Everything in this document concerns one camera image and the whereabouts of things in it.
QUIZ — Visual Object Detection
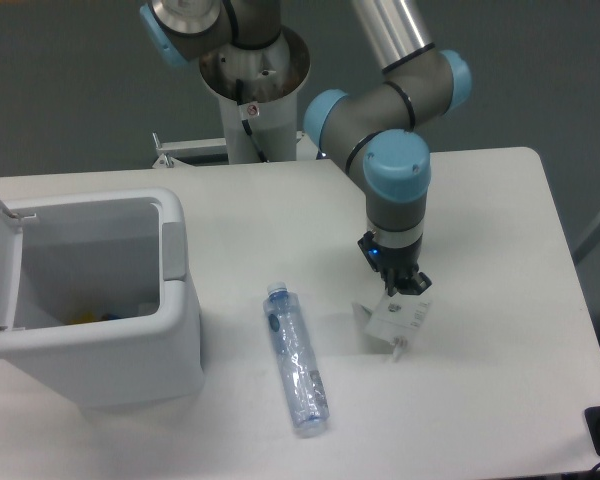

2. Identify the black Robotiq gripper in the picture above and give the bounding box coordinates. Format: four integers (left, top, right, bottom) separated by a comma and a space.
358, 231, 432, 297

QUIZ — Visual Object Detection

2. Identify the white paper packet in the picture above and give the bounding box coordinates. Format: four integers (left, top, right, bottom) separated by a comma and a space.
352, 291, 433, 362

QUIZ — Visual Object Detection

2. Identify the clear plastic water bottle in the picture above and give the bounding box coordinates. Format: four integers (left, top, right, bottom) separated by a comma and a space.
263, 282, 330, 438

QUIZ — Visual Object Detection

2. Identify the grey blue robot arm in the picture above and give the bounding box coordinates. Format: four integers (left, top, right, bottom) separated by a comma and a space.
139, 1, 472, 296

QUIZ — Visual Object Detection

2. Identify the white trash can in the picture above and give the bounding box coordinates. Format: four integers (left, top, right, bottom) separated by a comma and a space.
0, 188, 204, 407

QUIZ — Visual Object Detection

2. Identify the yellow trash in bin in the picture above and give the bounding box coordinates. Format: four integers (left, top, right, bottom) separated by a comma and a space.
67, 312, 99, 325

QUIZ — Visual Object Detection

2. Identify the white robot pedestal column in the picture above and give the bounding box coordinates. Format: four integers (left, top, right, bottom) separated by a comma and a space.
199, 27, 310, 164

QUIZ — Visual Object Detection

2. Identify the black cable on pedestal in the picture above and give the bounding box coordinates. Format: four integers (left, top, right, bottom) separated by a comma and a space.
235, 78, 270, 164

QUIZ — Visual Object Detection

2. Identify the white metal mounting frame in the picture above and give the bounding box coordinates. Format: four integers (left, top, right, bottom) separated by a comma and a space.
151, 131, 327, 169

